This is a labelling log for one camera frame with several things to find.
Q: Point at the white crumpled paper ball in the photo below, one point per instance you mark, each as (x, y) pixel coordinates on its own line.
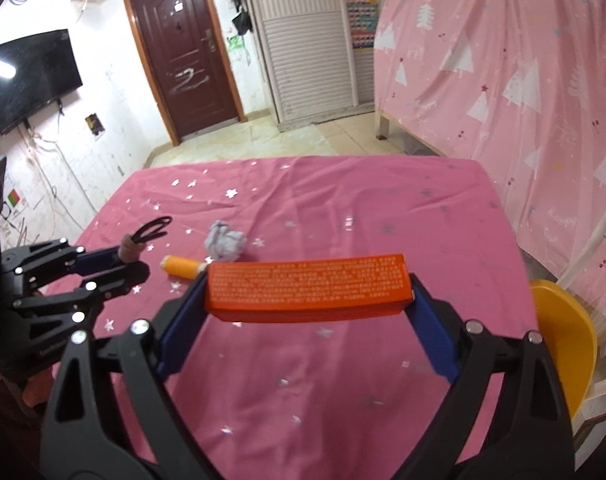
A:
(225, 242)

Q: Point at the red green sticker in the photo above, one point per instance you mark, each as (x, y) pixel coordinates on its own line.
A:
(14, 198)

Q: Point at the yellow plastic chair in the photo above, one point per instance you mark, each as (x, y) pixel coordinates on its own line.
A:
(563, 330)

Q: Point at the white louvered wardrobe door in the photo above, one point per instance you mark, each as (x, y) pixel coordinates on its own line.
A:
(308, 35)

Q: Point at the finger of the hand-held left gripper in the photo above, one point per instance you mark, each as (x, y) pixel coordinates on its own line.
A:
(100, 260)
(125, 277)

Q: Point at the black hanging bag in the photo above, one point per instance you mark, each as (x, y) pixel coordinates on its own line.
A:
(242, 22)

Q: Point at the pale bed frame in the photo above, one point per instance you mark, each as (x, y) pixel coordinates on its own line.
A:
(382, 125)

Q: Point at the broken wall socket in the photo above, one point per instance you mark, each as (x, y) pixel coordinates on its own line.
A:
(95, 124)

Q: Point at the dark brown door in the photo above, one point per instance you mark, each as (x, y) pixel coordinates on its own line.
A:
(183, 60)

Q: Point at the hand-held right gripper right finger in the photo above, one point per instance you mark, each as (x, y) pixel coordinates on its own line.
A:
(433, 335)

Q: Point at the pink tree print curtain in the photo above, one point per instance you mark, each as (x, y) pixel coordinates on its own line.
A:
(508, 60)

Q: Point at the colourful wall poster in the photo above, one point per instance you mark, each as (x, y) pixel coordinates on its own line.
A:
(360, 15)

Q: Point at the orange printed box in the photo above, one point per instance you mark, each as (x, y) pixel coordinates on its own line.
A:
(308, 285)

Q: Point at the green hanging bag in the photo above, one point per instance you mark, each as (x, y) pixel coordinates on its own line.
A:
(235, 43)

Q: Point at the pink star tablecloth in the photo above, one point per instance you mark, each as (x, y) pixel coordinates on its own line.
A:
(333, 200)

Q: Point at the orange thread spool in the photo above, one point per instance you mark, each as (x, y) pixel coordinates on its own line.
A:
(180, 266)

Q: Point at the black wall television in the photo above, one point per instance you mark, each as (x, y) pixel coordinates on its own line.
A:
(28, 80)

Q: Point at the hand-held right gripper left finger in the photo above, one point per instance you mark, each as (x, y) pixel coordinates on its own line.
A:
(175, 335)

